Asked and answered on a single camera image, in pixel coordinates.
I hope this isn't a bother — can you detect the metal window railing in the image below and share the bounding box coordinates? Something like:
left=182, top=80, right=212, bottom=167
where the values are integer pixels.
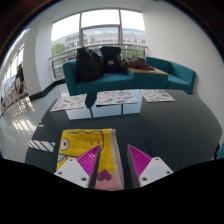
left=49, top=43, right=148, bottom=81

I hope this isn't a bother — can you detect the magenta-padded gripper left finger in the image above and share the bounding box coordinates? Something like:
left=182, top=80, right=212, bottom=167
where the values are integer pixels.
left=54, top=144, right=102, bottom=190

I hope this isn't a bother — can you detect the row of wooden chairs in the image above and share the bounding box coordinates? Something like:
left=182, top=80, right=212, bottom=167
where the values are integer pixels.
left=1, top=78, right=30, bottom=108

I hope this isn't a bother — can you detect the brown jacket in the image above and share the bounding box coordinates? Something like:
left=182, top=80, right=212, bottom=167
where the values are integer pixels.
left=120, top=55, right=155, bottom=71

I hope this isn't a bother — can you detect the person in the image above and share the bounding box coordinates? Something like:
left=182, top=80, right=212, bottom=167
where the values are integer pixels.
left=14, top=63, right=26, bottom=95

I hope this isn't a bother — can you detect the printed paper sheet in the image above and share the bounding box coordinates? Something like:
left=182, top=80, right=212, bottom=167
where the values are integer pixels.
left=95, top=89, right=139, bottom=107
left=50, top=93, right=88, bottom=112
left=139, top=88, right=176, bottom=103

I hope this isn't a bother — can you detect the colourful printed towel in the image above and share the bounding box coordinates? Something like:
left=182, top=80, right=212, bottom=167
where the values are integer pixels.
left=55, top=128, right=125, bottom=192

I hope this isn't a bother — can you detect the teal armchair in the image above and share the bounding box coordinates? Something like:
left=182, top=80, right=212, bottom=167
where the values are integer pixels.
left=217, top=143, right=224, bottom=160
left=145, top=56, right=197, bottom=95

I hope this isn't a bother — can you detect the teal sofa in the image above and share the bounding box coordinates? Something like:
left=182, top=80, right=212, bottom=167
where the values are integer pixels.
left=62, top=59, right=135, bottom=97

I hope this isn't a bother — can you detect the large black backpack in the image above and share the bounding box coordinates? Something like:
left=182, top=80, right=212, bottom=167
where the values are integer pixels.
left=75, top=46, right=105, bottom=83

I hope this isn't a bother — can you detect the black backpack with label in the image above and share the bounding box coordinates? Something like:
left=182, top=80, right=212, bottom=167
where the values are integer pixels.
left=99, top=45, right=123, bottom=74

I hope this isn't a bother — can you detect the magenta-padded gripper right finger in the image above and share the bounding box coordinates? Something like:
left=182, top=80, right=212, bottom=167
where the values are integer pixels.
left=126, top=144, right=175, bottom=189

